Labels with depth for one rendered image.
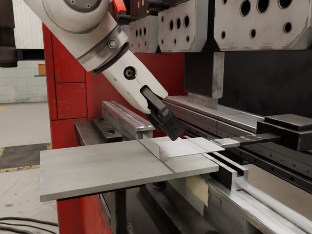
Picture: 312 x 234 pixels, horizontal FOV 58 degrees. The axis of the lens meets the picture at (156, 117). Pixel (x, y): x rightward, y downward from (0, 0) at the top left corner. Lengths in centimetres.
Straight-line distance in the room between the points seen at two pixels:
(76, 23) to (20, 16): 739
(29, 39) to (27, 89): 121
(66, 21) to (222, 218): 35
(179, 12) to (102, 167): 28
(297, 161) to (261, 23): 42
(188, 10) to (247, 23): 15
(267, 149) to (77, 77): 87
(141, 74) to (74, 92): 90
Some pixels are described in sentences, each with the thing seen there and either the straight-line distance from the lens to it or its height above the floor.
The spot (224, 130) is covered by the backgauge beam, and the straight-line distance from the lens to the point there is 88.
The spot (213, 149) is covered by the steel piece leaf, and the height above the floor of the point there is 100.
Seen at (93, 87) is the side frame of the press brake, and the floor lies 103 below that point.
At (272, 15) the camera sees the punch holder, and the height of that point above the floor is 121.
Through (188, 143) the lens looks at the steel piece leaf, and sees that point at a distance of 55.
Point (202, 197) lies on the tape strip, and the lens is 50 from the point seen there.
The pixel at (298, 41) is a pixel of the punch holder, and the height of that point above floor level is 118.
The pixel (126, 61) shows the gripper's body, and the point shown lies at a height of 116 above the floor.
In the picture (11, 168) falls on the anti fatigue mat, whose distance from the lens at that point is 336.
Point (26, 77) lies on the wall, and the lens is 772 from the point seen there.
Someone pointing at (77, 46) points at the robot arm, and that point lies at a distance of 42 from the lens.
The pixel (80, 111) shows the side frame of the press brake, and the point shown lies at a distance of 132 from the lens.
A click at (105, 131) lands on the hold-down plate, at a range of 102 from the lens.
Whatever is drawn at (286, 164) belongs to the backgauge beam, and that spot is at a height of 93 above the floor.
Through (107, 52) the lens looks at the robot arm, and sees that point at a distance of 42.
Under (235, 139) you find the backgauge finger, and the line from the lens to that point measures 59.
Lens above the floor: 117
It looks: 12 degrees down
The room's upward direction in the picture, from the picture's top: straight up
